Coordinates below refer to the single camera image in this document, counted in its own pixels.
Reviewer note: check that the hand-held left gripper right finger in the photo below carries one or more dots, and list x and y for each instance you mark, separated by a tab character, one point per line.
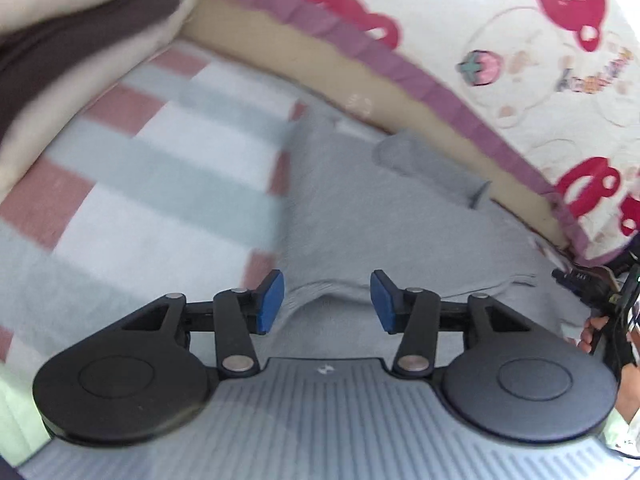
383	300

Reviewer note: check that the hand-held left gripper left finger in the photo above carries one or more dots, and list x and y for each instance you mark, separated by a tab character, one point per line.
270	300

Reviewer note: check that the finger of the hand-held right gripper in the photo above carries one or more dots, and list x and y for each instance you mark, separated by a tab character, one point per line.
575	282

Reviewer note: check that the grey sweatshirt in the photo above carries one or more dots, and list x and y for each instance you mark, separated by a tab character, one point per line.
380	220

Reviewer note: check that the person's right hand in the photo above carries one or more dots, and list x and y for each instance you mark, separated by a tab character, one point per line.
590	332

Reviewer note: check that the pink white grey striped blanket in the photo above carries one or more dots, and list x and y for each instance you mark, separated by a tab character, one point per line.
150	170

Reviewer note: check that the red bear printed blanket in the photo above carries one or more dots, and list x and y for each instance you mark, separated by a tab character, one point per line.
500	35

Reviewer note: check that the light green cloth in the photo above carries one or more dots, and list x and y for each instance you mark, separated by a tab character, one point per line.
17	410

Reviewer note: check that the cream pillow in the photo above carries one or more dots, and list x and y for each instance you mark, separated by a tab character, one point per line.
65	90

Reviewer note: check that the dark brown cloth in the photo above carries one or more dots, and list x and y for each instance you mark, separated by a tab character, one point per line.
75	35

